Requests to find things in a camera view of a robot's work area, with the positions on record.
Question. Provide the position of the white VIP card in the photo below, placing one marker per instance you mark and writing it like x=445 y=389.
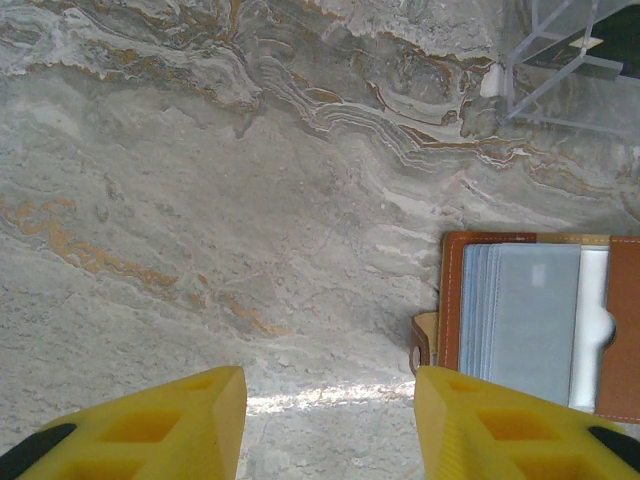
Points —
x=592 y=285

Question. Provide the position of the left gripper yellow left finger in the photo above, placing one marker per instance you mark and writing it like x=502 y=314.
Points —
x=150 y=435

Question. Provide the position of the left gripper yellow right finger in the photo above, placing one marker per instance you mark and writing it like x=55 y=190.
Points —
x=500 y=440

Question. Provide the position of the brown leather card holder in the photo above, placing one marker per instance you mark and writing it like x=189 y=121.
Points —
x=525 y=310

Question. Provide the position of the clear acrylic card stand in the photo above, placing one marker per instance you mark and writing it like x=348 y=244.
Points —
x=550 y=100

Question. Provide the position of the small white piece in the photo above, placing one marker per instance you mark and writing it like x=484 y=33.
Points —
x=491 y=81

